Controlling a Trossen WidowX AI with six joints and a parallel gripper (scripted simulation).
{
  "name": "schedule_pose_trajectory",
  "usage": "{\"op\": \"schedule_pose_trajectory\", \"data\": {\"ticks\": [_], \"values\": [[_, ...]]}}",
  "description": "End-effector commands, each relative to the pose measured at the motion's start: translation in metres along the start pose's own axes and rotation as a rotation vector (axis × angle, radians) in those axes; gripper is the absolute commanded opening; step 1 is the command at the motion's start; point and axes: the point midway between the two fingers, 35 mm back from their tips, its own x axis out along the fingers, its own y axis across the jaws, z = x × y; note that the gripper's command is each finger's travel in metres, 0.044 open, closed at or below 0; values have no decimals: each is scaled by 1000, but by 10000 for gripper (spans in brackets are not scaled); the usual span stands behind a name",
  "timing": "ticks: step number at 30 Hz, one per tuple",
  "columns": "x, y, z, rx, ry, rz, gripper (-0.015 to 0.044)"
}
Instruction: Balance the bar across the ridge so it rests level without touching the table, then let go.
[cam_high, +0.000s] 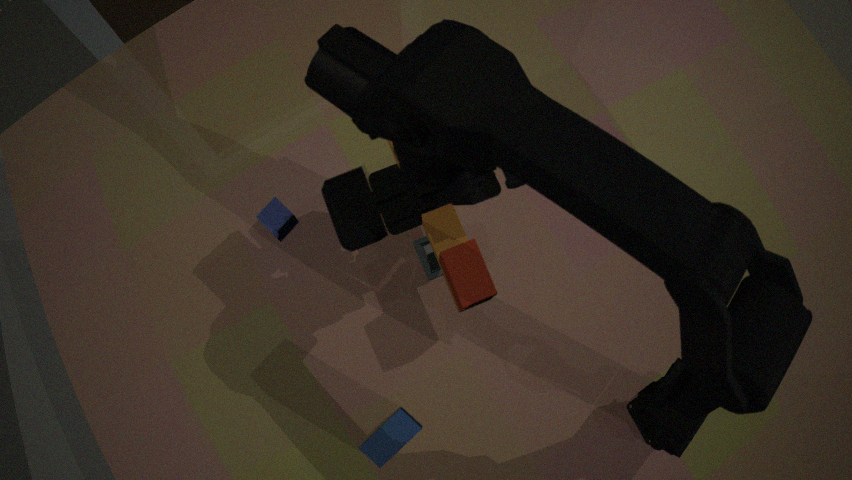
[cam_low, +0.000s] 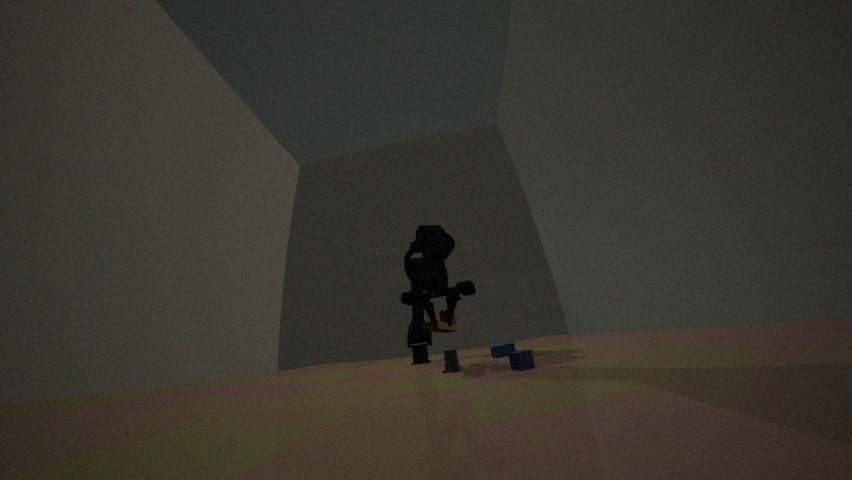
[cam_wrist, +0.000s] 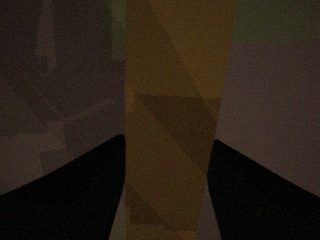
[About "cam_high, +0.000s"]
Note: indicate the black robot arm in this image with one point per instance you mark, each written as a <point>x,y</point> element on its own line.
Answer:
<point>454,100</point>

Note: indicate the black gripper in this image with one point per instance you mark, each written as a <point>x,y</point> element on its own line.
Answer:
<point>401,199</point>

